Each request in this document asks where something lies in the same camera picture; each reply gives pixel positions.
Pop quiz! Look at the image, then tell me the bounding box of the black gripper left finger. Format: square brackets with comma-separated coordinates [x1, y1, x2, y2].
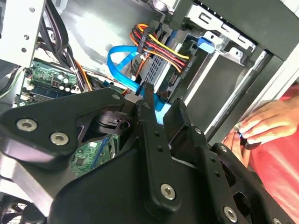
[0, 81, 183, 213]

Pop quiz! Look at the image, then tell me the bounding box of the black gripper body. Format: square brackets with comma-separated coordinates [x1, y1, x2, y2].
[48, 104, 292, 224]

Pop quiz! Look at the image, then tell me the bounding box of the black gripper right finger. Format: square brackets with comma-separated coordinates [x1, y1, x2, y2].
[163, 97, 295, 224]

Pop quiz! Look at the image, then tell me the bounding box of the round black tool blue ring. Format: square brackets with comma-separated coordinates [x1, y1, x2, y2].
[235, 123, 262, 150]

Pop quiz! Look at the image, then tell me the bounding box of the hard disk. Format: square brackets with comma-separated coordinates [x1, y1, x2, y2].
[142, 30, 214, 105]

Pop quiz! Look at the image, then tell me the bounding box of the blue data wire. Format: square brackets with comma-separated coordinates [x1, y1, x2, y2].
[107, 45, 173, 126]

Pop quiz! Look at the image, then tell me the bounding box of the red orange power wire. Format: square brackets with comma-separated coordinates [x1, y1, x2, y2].
[129, 23, 197, 77]

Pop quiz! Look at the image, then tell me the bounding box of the person left hand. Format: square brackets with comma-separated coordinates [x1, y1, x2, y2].
[221, 130, 249, 168]

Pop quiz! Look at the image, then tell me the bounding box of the person right hand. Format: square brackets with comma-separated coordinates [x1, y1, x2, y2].
[237, 99, 294, 145]

